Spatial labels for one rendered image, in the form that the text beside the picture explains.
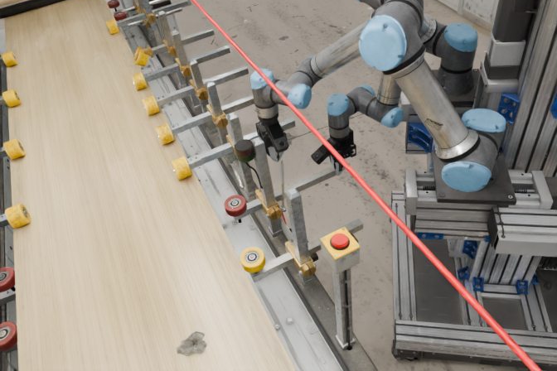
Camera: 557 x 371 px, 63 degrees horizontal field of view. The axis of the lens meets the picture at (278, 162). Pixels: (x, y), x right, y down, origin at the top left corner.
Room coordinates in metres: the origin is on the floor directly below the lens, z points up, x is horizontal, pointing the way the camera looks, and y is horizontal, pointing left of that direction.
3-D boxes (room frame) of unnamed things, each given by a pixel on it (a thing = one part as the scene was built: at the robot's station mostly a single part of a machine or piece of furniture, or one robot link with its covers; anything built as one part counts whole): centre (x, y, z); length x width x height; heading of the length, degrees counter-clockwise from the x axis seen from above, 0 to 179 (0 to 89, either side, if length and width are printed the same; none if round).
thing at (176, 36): (2.08, 0.39, 0.91); 0.03 x 0.03 x 0.48; 19
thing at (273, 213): (1.15, 0.07, 0.85); 0.13 x 0.06 x 0.05; 19
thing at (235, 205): (1.13, 0.18, 0.85); 0.08 x 0.08 x 0.11
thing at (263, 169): (1.13, 0.06, 0.94); 0.03 x 0.03 x 0.48; 19
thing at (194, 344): (0.62, 0.33, 0.91); 0.09 x 0.07 x 0.02; 95
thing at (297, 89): (1.18, -0.08, 1.30); 0.11 x 0.11 x 0.08; 54
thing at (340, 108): (1.28, -0.24, 1.12); 0.09 x 0.08 x 0.11; 123
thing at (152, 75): (2.12, 0.39, 0.95); 0.50 x 0.04 x 0.04; 109
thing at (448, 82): (1.43, -0.73, 1.09); 0.15 x 0.15 x 0.10
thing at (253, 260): (0.88, 0.14, 0.85); 0.08 x 0.08 x 0.11
